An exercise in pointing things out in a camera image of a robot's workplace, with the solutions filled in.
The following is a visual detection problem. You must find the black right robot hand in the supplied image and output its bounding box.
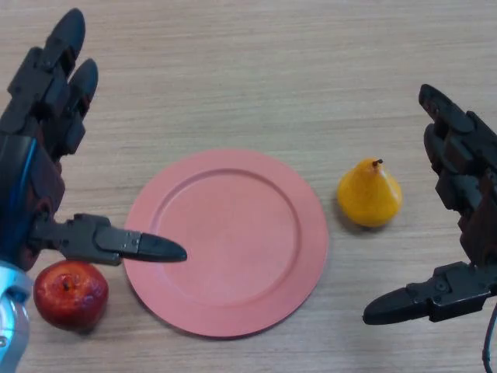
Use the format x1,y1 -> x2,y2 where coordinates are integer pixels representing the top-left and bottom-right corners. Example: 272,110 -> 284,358
363,83 -> 497,326

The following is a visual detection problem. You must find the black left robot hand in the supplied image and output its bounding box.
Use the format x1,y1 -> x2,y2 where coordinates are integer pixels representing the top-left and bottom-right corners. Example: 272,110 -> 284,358
0,7 -> 188,273

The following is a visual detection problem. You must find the yellow pear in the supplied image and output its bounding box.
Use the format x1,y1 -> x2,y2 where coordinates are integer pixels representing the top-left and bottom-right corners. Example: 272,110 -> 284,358
335,157 -> 403,228

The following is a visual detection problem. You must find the red apple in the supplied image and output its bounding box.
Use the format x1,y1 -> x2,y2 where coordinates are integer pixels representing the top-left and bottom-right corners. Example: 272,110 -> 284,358
33,260 -> 109,332

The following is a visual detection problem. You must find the pink round plate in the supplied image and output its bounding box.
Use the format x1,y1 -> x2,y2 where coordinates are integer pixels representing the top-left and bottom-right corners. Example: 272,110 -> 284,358
123,148 -> 330,338

